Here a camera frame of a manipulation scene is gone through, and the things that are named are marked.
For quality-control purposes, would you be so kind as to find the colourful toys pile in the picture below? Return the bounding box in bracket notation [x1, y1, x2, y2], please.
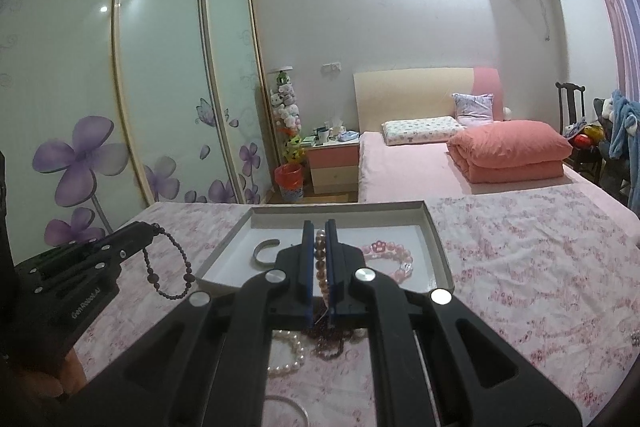
[564, 121, 606, 151]

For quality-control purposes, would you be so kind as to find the pink and cream nightstand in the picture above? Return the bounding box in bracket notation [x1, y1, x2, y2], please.
[305, 137, 361, 196]

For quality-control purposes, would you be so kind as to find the pink curtain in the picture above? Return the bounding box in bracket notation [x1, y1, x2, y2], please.
[574, 0, 640, 98]

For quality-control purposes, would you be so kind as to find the thin silver bangle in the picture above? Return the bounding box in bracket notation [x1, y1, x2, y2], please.
[263, 396, 312, 427]

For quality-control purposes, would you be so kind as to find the person's left hand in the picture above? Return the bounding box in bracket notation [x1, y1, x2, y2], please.
[50, 347, 96, 408]

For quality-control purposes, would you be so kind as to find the white printed pillow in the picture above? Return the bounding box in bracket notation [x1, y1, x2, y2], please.
[382, 116, 466, 146]

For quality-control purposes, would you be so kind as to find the dark red bead bracelet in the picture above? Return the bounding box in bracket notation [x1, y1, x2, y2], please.
[300, 324, 369, 361]

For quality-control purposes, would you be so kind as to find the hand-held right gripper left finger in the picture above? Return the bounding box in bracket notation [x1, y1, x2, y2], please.
[60, 219, 316, 427]

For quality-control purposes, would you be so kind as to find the grey cardboard jewelry box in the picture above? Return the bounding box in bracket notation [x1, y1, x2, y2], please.
[192, 201, 456, 296]

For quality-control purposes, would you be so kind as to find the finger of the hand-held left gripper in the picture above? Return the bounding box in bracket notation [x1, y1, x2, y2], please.
[92, 234, 160, 275]
[62, 222, 162, 255]

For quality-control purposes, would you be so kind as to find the floral pink bedsheet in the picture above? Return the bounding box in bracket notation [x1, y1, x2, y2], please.
[65, 183, 640, 427]

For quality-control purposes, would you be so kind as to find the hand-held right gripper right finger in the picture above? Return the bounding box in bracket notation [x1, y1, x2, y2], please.
[325, 218, 583, 427]

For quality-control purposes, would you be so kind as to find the floral glass sliding wardrobe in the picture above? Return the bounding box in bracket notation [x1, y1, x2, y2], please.
[0, 0, 279, 253]

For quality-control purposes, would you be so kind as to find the folded pink quilt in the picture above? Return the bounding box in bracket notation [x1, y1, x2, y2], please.
[446, 119, 574, 184]

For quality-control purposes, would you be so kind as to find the blue fleece garment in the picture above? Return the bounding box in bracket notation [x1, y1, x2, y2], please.
[607, 90, 640, 208]

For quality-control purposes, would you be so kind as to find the white pearl bracelet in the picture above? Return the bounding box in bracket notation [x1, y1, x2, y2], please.
[267, 329, 307, 378]

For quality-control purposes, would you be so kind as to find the bin with orange bag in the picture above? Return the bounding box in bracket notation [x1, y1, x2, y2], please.
[273, 163, 305, 200]

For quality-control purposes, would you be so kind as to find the white air conditioner pipe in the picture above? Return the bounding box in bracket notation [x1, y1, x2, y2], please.
[534, 0, 556, 42]

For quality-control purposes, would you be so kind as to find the cream and pink headboard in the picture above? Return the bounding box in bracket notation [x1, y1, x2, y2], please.
[353, 66, 504, 134]

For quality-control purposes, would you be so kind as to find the silver cuff bangle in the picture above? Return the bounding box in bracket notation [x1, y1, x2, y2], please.
[252, 238, 281, 267]

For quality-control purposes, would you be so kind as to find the hanging stack of plush toys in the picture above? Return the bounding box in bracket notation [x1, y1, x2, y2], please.
[268, 68, 306, 168]

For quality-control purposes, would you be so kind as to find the pink pearl bracelet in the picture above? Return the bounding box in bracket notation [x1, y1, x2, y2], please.
[314, 229, 329, 309]

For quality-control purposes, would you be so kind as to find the dark wooden chair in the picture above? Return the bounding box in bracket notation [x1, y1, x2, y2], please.
[554, 81, 604, 180]

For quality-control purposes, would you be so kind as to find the pink bed sheet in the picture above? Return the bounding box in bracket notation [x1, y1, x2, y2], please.
[358, 130, 640, 230]

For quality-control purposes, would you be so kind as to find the dark armchair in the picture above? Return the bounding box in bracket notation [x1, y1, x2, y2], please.
[592, 97, 634, 204]

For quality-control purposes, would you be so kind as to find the pink flower bead bracelet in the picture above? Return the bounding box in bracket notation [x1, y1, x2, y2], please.
[357, 241, 416, 283]

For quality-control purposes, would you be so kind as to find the purple patterned pillow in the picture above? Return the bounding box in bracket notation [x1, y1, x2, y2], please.
[451, 92, 495, 128]

